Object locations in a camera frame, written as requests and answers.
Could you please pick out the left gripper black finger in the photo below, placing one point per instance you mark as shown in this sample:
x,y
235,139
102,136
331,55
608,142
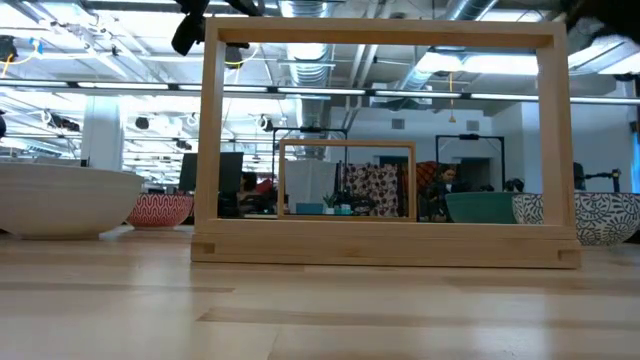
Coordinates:
x,y
247,5

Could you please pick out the red white patterned bowl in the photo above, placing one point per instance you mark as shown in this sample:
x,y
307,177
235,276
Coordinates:
x,y
160,210

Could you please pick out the blue white patterned bowl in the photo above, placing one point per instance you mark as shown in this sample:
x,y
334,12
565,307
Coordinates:
x,y
605,217

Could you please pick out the plain white bowl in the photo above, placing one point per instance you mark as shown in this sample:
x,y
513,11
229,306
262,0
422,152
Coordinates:
x,y
60,205

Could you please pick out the teal bowl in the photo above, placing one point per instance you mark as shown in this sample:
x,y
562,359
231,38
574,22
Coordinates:
x,y
480,207

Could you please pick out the black background robot arm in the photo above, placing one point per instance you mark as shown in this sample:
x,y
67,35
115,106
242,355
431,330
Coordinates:
x,y
579,177

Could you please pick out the long wooden slatted shelf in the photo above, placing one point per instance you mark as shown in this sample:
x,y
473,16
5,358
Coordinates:
x,y
385,245

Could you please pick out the black ceiling-hung device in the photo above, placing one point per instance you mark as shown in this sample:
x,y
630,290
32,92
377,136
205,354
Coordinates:
x,y
7,47
234,56

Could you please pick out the long ceiling light strip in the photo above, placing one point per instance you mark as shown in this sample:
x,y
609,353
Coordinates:
x,y
125,85

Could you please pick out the black computer monitor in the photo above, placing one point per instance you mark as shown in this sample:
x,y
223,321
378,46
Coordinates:
x,y
232,172

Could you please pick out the person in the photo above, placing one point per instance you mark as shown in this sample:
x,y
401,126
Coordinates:
x,y
446,190
248,182

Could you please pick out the small green potted plant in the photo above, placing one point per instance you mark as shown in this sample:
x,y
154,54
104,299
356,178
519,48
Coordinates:
x,y
329,201

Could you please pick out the small teal box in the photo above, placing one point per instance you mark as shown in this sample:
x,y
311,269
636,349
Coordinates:
x,y
309,208

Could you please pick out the dotted patterned fabric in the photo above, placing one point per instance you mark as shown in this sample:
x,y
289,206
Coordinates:
x,y
372,187

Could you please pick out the silver ventilation duct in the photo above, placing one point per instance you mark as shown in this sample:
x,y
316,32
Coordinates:
x,y
310,70

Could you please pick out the black metal rig frame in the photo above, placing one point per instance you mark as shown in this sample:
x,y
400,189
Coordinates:
x,y
310,129
470,136

